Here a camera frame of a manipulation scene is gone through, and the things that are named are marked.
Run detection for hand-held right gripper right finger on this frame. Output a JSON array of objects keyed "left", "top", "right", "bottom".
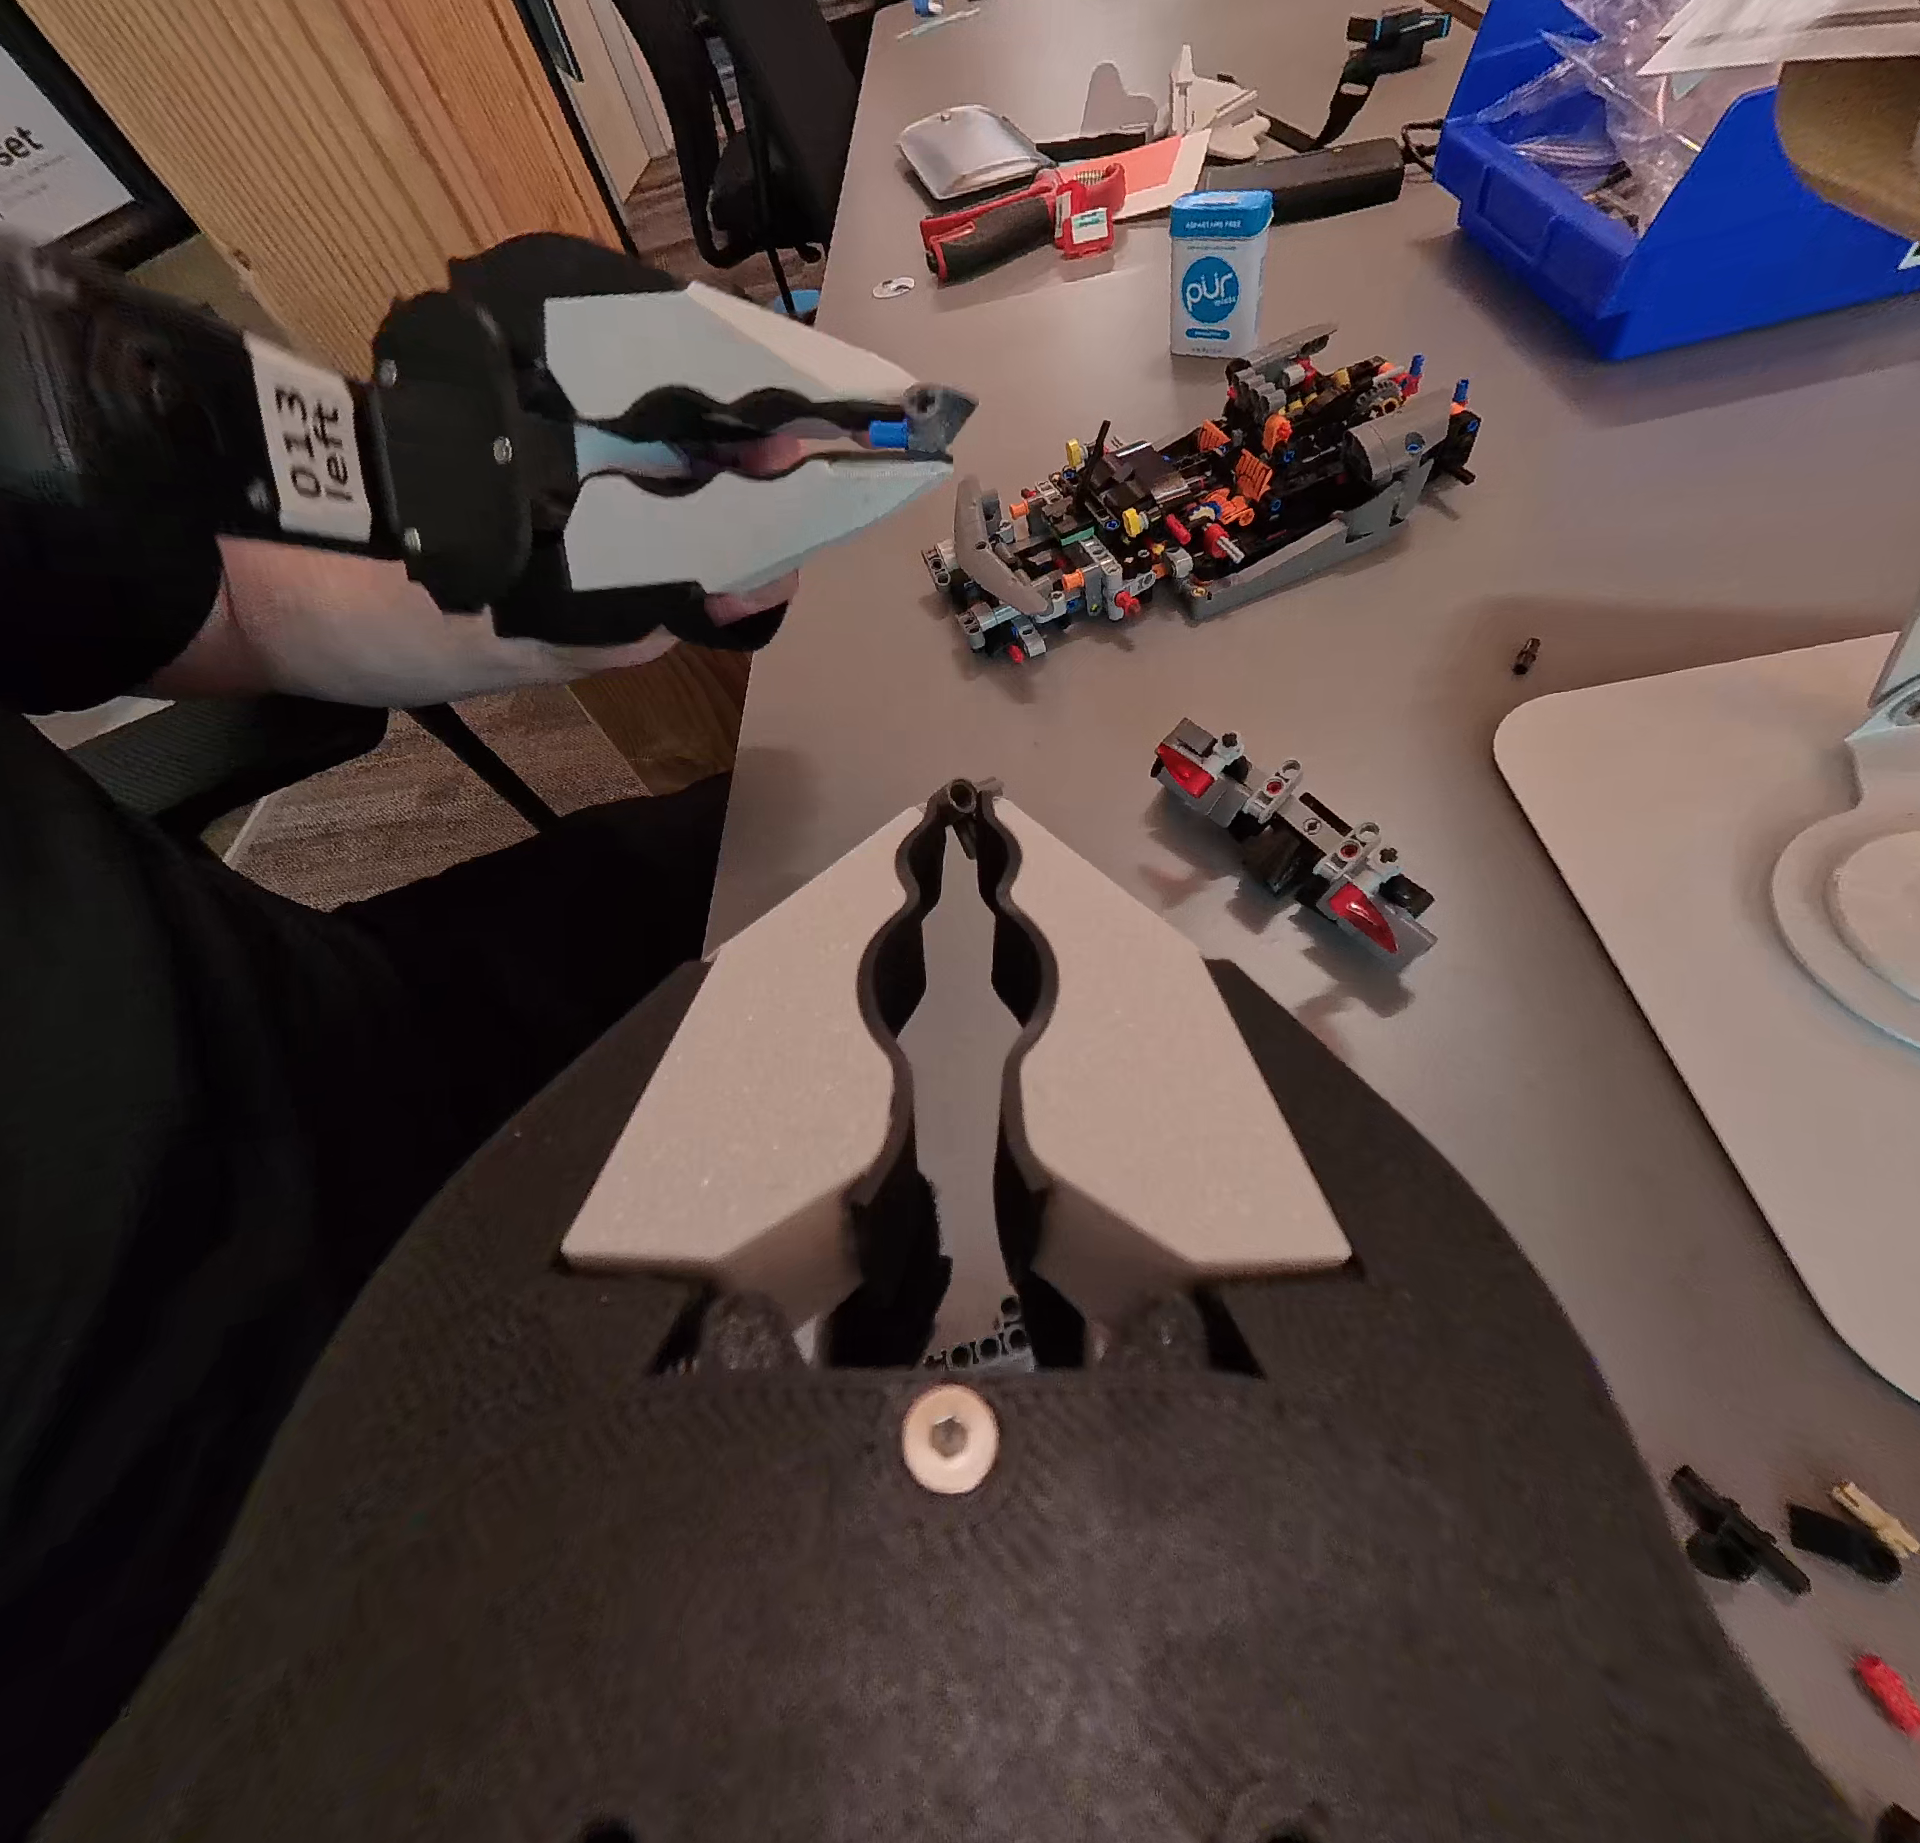
[{"left": 967, "top": 793, "right": 1356, "bottom": 1303}]

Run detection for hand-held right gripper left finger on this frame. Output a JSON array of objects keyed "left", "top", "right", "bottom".
[{"left": 560, "top": 799, "right": 962, "bottom": 1303}]

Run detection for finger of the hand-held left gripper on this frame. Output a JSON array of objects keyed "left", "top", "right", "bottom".
[
  {"left": 540, "top": 281, "right": 939, "bottom": 431},
  {"left": 564, "top": 431, "right": 961, "bottom": 599}
]

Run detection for grey lego connector blue pin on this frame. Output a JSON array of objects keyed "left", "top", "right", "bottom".
[{"left": 869, "top": 383, "right": 980, "bottom": 466}]

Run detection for person's left forearm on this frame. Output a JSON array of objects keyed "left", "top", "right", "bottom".
[{"left": 0, "top": 494, "right": 452, "bottom": 719}]

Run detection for dark grey lego beam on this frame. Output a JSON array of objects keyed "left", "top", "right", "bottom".
[{"left": 915, "top": 1294, "right": 1037, "bottom": 1372}]

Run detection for grey red lego subassembly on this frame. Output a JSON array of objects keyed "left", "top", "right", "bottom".
[{"left": 1153, "top": 719, "right": 1441, "bottom": 976}]

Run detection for lego car chassis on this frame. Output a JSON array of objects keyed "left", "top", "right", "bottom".
[{"left": 920, "top": 325, "right": 1488, "bottom": 662}]

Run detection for black lego piece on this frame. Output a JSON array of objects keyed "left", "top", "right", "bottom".
[{"left": 1786, "top": 1503, "right": 1906, "bottom": 1587}]

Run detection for person's left hand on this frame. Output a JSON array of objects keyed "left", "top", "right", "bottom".
[{"left": 441, "top": 431, "right": 810, "bottom": 704}]

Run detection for black office chair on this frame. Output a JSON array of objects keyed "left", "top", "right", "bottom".
[{"left": 561, "top": 0, "right": 864, "bottom": 270}]

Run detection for red black hand tool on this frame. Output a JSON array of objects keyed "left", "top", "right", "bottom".
[{"left": 920, "top": 164, "right": 1127, "bottom": 285}]

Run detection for silver pouch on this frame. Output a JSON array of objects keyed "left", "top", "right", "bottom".
[{"left": 899, "top": 102, "right": 1053, "bottom": 202}]

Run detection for white plastic part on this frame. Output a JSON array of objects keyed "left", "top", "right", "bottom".
[
  {"left": 1080, "top": 60, "right": 1163, "bottom": 150},
  {"left": 1169, "top": 46, "right": 1268, "bottom": 166}
]

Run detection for red white card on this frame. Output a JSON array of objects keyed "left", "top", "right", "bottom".
[{"left": 1116, "top": 131, "right": 1216, "bottom": 224}]

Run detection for framed tag poster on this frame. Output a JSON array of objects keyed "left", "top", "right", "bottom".
[{"left": 0, "top": 0, "right": 204, "bottom": 272}]

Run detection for white blue gum container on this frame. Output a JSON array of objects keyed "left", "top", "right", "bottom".
[{"left": 1171, "top": 190, "right": 1275, "bottom": 362}]

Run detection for person's black clothing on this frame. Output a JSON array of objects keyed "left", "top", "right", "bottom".
[{"left": 0, "top": 704, "right": 737, "bottom": 1843}]

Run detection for white book stand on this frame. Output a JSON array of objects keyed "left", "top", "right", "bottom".
[{"left": 1492, "top": 56, "right": 1920, "bottom": 1402}]

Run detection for black power bank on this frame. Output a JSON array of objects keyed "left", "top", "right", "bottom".
[{"left": 1201, "top": 137, "right": 1408, "bottom": 226}]

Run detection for clear plastic bags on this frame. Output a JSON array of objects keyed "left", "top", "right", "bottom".
[{"left": 1500, "top": 0, "right": 1787, "bottom": 231}]

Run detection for blue storage bin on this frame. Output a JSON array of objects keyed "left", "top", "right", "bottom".
[{"left": 1436, "top": 0, "right": 1920, "bottom": 362}]

